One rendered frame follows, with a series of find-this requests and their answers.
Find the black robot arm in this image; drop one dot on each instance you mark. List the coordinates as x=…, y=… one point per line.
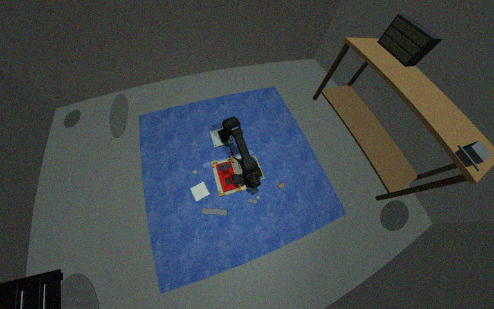
x=249, y=165

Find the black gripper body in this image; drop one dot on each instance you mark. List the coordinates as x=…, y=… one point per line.
x=237, y=179

